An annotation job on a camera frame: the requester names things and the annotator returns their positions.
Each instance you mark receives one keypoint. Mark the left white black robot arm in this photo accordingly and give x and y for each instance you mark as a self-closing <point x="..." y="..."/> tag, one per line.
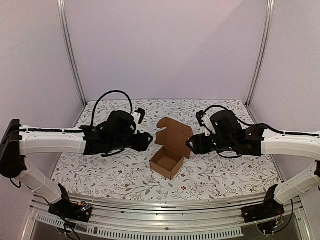
<point x="118" y="133"/>

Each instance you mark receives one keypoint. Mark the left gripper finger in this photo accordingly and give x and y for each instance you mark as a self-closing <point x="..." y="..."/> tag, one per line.
<point x="149" y="142"/>
<point x="150" y="137"/>

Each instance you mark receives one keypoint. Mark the front aluminium rail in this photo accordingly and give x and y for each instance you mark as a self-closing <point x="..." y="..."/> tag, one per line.
<point x="215" y="219"/>

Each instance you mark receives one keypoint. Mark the left aluminium frame post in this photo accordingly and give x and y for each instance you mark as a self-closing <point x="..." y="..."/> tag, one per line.
<point x="62" y="11"/>

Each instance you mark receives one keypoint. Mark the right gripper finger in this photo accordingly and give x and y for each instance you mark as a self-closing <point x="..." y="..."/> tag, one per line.
<point x="190" y="147"/>
<point x="190" y="141"/>

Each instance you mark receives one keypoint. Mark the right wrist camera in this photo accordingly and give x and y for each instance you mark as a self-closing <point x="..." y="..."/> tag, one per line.
<point x="204" y="121"/>

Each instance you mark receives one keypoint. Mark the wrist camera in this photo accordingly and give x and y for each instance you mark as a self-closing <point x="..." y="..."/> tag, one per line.
<point x="138" y="116"/>
<point x="204" y="121"/>

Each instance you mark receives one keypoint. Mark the aluminium frame post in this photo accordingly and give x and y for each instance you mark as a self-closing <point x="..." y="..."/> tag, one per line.
<point x="262" y="52"/>
<point x="62" y="11"/>

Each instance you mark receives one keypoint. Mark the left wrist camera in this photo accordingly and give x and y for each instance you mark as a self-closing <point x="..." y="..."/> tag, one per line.
<point x="138" y="116"/>

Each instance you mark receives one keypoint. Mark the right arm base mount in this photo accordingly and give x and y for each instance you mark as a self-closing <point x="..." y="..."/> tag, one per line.
<point x="267" y="209"/>

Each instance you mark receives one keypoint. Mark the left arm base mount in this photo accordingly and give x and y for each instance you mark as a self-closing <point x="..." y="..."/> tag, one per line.
<point x="65" y="209"/>

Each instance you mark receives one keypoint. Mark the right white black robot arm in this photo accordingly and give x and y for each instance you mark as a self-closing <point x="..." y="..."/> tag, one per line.
<point x="224" y="133"/>

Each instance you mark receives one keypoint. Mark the floral patterned table mat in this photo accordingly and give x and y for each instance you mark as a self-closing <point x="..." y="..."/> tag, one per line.
<point x="128" y="176"/>

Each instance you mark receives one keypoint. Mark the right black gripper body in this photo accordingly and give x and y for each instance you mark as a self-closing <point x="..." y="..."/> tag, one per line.
<point x="200" y="144"/>

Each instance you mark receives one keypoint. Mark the right aluminium frame post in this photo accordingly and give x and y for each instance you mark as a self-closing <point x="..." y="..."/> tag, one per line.
<point x="262" y="52"/>

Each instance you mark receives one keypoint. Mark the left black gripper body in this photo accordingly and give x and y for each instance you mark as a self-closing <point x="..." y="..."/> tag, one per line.
<point x="139" y="146"/>

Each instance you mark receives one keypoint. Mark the brown cardboard box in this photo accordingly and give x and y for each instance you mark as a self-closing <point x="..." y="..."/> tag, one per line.
<point x="172" y="138"/>

